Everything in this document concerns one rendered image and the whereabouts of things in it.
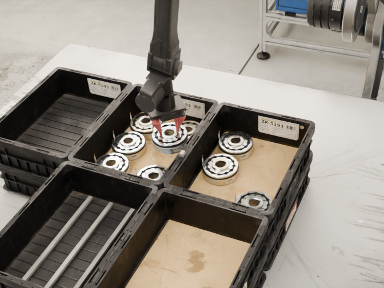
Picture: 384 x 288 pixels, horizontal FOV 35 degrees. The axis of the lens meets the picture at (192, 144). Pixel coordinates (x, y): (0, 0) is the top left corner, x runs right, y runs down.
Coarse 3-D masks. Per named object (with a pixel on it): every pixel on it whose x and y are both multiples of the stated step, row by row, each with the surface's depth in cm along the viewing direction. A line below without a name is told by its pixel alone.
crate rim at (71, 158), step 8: (128, 96) 193; (184, 96) 191; (192, 96) 190; (120, 104) 190; (216, 104) 186; (112, 112) 187; (208, 112) 184; (104, 120) 184; (96, 128) 181; (200, 128) 178; (88, 136) 178; (192, 136) 176; (80, 144) 176; (72, 152) 173; (72, 160) 171; (80, 160) 170; (176, 160) 168; (96, 168) 168; (104, 168) 167; (168, 168) 166; (128, 176) 164; (136, 176) 164; (160, 184) 161
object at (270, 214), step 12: (216, 108) 185; (240, 108) 184; (252, 108) 184; (288, 120) 179; (300, 120) 178; (204, 132) 176; (312, 132) 174; (192, 144) 173; (300, 156) 166; (180, 168) 166; (168, 180) 162; (288, 180) 159; (192, 192) 158; (228, 204) 154; (240, 204) 154; (276, 204) 153
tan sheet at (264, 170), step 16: (256, 144) 186; (272, 144) 186; (256, 160) 181; (272, 160) 180; (288, 160) 180; (240, 176) 176; (256, 176) 176; (272, 176) 175; (208, 192) 172; (224, 192) 171; (240, 192) 171; (272, 192) 170
